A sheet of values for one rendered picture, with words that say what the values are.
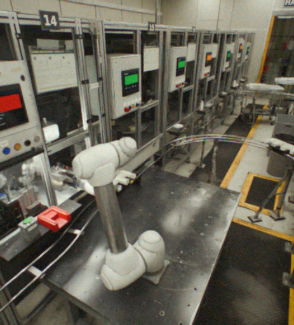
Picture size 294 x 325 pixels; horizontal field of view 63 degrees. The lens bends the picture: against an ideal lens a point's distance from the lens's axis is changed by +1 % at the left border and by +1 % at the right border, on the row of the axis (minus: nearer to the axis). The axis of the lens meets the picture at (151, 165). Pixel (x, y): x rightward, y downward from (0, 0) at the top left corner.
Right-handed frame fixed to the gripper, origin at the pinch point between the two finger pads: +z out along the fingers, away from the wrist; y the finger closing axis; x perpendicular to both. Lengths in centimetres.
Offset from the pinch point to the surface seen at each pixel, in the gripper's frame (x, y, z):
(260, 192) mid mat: -217, -99, -134
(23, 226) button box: 51, 2, -26
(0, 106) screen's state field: 40, 64, -17
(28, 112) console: 25, 57, -15
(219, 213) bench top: -58, -32, -109
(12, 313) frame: 67, -63, -13
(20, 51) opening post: 21, 86, -13
